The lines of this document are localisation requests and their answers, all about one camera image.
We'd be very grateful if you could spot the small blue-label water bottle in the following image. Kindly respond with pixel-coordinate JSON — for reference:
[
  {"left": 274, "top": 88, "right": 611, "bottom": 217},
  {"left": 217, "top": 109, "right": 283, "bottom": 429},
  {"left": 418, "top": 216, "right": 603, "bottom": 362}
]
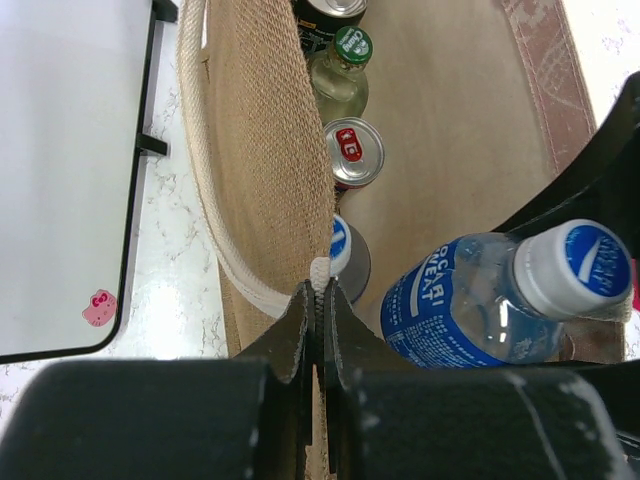
[{"left": 329, "top": 214, "right": 371, "bottom": 304}]

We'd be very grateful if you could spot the large blue-label water bottle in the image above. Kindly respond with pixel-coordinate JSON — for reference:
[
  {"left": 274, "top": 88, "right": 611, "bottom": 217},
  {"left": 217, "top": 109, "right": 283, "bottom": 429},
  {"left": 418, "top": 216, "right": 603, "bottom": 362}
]
[{"left": 366, "top": 219, "right": 632, "bottom": 369}]

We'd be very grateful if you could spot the white whiteboard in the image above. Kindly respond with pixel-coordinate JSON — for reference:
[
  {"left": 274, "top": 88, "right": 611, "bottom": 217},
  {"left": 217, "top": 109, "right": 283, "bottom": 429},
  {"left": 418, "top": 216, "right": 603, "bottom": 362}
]
[{"left": 1, "top": 1, "right": 178, "bottom": 364}]

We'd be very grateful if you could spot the black Schweppes can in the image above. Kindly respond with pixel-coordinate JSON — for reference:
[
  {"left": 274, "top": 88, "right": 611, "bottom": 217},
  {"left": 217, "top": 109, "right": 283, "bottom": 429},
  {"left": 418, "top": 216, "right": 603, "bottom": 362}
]
[{"left": 292, "top": 0, "right": 368, "bottom": 34}]

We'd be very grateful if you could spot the clear glass bottle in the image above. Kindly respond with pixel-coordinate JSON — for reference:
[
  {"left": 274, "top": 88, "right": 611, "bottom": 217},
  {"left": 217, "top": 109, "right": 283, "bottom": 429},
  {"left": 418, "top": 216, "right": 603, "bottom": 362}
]
[{"left": 308, "top": 26, "right": 374, "bottom": 125}]

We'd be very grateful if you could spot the tan canvas tote bag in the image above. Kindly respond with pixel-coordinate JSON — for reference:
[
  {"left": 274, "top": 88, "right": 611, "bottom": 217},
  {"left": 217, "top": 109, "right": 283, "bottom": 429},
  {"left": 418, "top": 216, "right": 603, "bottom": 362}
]
[{"left": 177, "top": 1, "right": 595, "bottom": 354}]

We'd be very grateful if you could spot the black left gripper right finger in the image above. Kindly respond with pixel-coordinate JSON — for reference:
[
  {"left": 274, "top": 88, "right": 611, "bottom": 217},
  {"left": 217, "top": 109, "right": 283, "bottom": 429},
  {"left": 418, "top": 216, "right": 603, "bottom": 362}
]
[{"left": 320, "top": 282, "right": 639, "bottom": 479}]

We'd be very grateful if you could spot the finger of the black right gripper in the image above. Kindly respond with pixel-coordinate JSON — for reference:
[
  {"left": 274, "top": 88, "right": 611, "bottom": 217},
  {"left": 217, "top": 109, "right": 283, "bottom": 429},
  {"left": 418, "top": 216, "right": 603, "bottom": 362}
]
[{"left": 496, "top": 72, "right": 639, "bottom": 235}]

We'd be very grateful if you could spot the Red Bull can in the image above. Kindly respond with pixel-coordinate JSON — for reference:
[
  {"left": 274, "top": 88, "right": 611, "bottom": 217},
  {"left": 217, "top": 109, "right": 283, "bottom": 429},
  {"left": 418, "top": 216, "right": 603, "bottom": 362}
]
[{"left": 324, "top": 117, "right": 385, "bottom": 192}]

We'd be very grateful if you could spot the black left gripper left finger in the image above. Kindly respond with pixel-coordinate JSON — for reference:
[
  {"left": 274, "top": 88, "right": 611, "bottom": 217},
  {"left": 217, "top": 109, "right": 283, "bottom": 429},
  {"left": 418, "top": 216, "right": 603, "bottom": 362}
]
[{"left": 1, "top": 282, "right": 314, "bottom": 479}]

